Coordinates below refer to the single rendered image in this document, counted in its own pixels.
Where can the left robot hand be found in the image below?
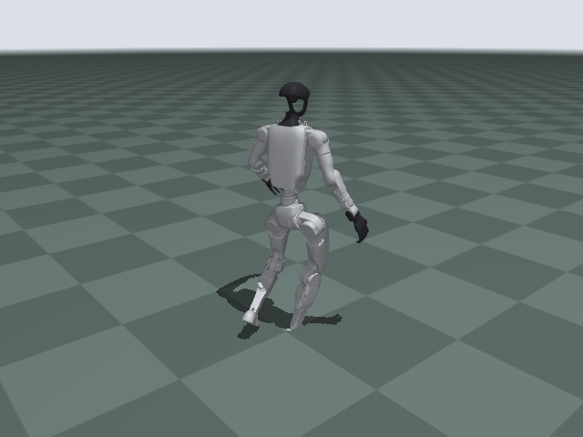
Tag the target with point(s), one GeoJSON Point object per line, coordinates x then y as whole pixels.
{"type": "Point", "coordinates": [268, 184]}

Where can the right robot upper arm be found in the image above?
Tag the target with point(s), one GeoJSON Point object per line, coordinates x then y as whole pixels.
{"type": "Point", "coordinates": [319, 141]}

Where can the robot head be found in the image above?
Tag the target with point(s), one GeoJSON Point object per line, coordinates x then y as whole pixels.
{"type": "Point", "coordinates": [294, 91]}

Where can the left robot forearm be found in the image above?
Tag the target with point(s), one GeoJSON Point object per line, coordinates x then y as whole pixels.
{"type": "Point", "coordinates": [262, 173]}

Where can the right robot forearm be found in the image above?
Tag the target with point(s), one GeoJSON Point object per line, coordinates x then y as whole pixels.
{"type": "Point", "coordinates": [342, 196]}

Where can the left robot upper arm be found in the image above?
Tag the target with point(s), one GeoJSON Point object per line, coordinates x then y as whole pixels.
{"type": "Point", "coordinates": [258, 149]}

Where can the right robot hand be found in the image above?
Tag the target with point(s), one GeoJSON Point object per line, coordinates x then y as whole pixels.
{"type": "Point", "coordinates": [359, 225]}

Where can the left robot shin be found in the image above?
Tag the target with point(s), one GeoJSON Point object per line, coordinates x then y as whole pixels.
{"type": "Point", "coordinates": [264, 287]}

